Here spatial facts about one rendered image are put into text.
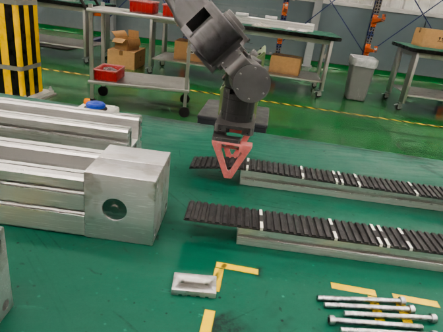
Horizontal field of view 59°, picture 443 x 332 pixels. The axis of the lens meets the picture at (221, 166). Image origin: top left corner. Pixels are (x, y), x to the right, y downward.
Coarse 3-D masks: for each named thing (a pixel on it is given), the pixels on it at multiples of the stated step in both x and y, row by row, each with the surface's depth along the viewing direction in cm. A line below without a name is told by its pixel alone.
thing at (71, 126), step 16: (0, 112) 67; (16, 112) 68; (32, 112) 73; (48, 112) 73; (64, 112) 73; (80, 112) 73; (96, 112) 73; (112, 112) 74; (0, 128) 67; (16, 128) 67; (32, 128) 68; (48, 128) 67; (64, 128) 66; (80, 128) 66; (96, 128) 66; (112, 128) 66; (128, 128) 67; (64, 144) 68; (80, 144) 67; (96, 144) 67; (112, 144) 67; (128, 144) 68
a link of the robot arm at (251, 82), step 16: (240, 32) 62; (192, 48) 63; (240, 48) 60; (208, 64) 63; (224, 64) 59; (240, 64) 56; (256, 64) 57; (240, 80) 57; (256, 80) 57; (240, 96) 58; (256, 96) 58
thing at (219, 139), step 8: (216, 136) 65; (224, 136) 65; (232, 136) 66; (216, 144) 65; (224, 144) 65; (232, 144) 65; (240, 144) 65; (248, 144) 65; (216, 152) 66; (248, 152) 65; (224, 160) 68; (240, 160) 67; (224, 168) 68; (232, 168) 68; (224, 176) 69; (232, 176) 69
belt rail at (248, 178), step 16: (240, 176) 74; (256, 176) 71; (272, 176) 71; (304, 192) 71; (320, 192) 71; (336, 192) 71; (352, 192) 72; (368, 192) 71; (384, 192) 70; (432, 208) 71
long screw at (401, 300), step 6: (318, 300) 45; (324, 300) 46; (330, 300) 46; (336, 300) 46; (342, 300) 46; (348, 300) 46; (354, 300) 46; (360, 300) 46; (366, 300) 46; (372, 300) 46; (378, 300) 46; (384, 300) 46; (390, 300) 46; (396, 300) 46; (402, 300) 46
